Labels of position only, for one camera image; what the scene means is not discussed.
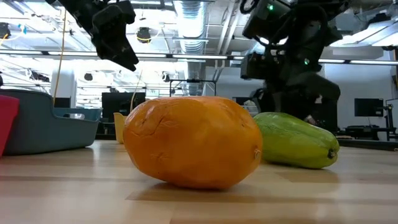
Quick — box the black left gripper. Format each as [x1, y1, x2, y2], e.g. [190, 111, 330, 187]
[90, 0, 139, 72]

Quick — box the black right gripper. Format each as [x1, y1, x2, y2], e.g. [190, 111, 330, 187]
[252, 73, 341, 134]

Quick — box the green papaya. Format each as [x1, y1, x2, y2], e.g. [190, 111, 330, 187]
[253, 111, 340, 170]

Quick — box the large black monitor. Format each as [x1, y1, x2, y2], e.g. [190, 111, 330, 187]
[101, 91, 147, 123]

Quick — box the dark office desk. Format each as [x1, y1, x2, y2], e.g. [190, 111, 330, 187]
[343, 124, 397, 141]

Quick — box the blue-grey plastic basket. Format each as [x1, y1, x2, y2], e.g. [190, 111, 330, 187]
[0, 89, 103, 156]

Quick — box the large orange papaya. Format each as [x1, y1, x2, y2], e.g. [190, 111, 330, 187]
[123, 95, 264, 190]

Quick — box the red plastic basket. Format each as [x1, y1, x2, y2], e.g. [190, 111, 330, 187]
[0, 95, 21, 158]

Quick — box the black ceiling camera dome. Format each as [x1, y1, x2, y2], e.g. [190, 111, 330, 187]
[136, 27, 152, 44]

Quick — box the thin yellow hanging cable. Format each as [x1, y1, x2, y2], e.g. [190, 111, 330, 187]
[129, 70, 144, 113]

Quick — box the thick yellow hanging cable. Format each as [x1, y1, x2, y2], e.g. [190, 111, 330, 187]
[52, 8, 68, 105]

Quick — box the small black wall monitor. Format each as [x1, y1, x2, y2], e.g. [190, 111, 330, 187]
[354, 98, 384, 118]

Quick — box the silver ribbed ceiling duct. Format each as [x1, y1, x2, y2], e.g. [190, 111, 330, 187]
[172, 0, 208, 96]

